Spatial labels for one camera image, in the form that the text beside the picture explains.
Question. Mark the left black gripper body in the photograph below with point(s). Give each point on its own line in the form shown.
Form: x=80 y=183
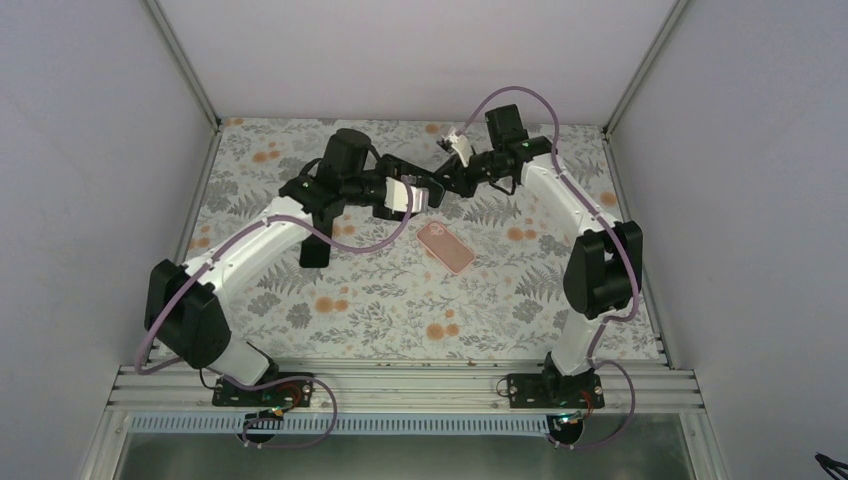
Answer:
x=381 y=179

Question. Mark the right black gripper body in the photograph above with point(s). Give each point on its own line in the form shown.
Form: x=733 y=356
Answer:
x=465 y=172

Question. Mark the pink phone case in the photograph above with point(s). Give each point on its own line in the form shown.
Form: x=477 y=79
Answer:
x=445 y=247

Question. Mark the black phone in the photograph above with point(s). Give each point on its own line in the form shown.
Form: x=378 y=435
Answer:
x=315 y=251

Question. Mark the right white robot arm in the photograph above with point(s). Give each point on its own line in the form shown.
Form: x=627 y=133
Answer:
x=603 y=277

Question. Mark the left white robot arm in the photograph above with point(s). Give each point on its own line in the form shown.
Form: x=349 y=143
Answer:
x=185 y=302

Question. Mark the floral patterned mat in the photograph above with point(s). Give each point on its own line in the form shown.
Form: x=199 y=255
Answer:
x=401 y=302

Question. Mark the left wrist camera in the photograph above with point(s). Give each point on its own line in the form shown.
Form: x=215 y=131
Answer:
x=401 y=197

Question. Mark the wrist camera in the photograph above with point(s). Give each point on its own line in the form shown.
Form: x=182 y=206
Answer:
x=401 y=197
x=457 y=143

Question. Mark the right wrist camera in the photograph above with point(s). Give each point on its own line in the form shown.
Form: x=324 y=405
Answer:
x=457 y=143

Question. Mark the aluminium front rail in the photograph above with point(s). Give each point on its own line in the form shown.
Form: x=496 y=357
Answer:
x=452 y=387

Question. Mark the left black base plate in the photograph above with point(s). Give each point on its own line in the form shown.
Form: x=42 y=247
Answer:
x=286 y=395

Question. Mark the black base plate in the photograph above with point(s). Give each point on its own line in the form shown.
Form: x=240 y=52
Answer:
x=286 y=395
x=543 y=391

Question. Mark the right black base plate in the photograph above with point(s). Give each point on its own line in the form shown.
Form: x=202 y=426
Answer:
x=543 y=391

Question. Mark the white slotted cable duct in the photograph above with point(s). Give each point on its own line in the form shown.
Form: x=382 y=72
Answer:
x=346 y=424

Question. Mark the right aluminium corner post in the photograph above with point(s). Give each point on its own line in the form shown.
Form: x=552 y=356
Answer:
x=645 y=65

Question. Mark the aluminium corner post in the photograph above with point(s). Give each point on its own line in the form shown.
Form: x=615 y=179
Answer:
x=645 y=65
x=181 y=60

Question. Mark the left aluminium corner post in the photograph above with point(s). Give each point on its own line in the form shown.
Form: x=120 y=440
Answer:
x=181 y=60

